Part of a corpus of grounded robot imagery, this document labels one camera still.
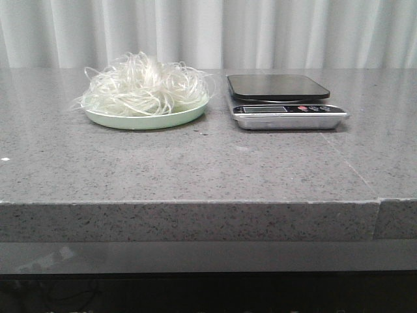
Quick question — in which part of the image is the white vermicelli noodle bundle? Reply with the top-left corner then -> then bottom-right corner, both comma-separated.
69,52 -> 215,117

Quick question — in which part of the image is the light green round plate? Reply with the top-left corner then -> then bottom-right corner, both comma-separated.
85,99 -> 209,130

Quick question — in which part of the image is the digital kitchen scale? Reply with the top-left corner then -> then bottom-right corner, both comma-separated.
227,74 -> 349,130

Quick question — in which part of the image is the dark cabinet under counter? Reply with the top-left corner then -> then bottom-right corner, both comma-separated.
1,240 -> 416,312

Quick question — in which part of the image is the white pleated curtain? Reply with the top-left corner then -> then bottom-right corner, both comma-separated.
1,1 -> 416,68

